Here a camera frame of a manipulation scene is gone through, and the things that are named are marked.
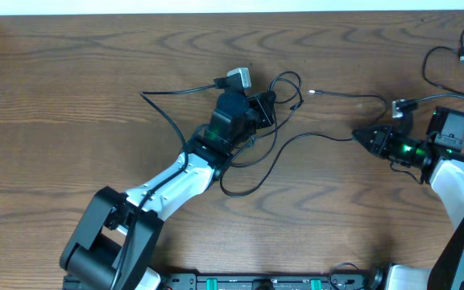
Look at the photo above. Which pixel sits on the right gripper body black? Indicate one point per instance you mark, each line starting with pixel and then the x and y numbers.
pixel 391 151

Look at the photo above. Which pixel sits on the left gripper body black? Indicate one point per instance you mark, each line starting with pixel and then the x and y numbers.
pixel 258 113

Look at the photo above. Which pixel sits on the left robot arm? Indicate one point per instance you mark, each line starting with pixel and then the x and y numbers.
pixel 112 245

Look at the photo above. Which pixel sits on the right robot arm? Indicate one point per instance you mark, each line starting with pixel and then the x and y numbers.
pixel 441 162

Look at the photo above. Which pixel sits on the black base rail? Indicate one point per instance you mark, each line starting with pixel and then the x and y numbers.
pixel 344 276

